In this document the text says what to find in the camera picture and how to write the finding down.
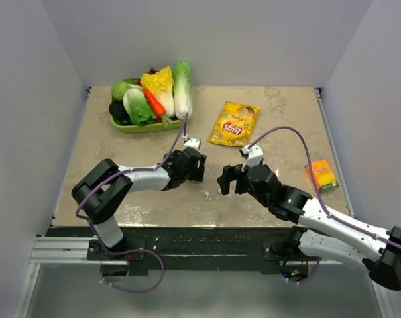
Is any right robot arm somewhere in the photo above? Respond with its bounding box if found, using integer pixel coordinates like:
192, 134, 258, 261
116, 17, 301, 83
217, 164, 401, 291

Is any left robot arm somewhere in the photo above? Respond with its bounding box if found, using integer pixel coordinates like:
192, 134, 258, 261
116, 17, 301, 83
71, 147, 207, 260

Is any green vegetable basket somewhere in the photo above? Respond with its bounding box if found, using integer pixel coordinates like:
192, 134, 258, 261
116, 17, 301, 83
110, 97, 183, 134

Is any yellow chips bag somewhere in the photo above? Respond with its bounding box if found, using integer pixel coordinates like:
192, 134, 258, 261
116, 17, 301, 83
207, 101, 261, 147

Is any orange toy carrot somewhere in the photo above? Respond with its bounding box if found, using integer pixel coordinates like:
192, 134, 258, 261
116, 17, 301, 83
143, 88, 172, 127

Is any green leafy bok choy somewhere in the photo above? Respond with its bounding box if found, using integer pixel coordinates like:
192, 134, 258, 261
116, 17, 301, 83
123, 88, 157, 126

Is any orange juice carton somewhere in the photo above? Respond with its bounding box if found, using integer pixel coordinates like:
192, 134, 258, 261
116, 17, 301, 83
304, 160, 339, 193

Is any yellow white cabbage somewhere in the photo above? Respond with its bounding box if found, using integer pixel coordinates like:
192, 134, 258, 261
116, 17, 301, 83
141, 66, 175, 117

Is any green white napa cabbage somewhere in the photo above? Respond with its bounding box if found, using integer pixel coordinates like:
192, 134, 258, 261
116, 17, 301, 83
172, 61, 193, 120

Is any black toy vegetable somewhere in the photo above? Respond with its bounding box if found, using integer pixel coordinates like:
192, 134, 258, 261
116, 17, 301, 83
109, 101, 132, 126

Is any round green cabbage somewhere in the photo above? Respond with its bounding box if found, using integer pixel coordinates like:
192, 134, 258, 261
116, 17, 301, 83
111, 81, 131, 101

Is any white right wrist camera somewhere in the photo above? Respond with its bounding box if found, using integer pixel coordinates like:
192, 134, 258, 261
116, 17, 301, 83
240, 144, 264, 172

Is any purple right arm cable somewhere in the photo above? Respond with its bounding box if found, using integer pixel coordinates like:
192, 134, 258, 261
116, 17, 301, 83
246, 125, 401, 255

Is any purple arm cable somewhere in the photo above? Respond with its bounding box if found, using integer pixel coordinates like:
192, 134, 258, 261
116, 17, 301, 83
246, 125, 401, 255
74, 112, 189, 256

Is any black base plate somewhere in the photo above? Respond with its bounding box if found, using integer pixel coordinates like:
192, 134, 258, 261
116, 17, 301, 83
46, 227, 313, 278

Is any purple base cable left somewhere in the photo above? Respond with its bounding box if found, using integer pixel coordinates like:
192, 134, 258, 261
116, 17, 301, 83
93, 241, 166, 294

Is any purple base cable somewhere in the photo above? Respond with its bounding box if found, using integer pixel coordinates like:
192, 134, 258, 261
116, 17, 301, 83
284, 254, 323, 285
93, 241, 166, 294

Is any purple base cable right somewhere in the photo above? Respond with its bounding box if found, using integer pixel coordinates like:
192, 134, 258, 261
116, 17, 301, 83
284, 254, 323, 285

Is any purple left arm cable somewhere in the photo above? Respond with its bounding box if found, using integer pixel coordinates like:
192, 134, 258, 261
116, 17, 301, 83
74, 112, 189, 256

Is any aluminium frame rail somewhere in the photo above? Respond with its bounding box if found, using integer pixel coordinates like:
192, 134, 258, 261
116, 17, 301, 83
30, 235, 95, 264

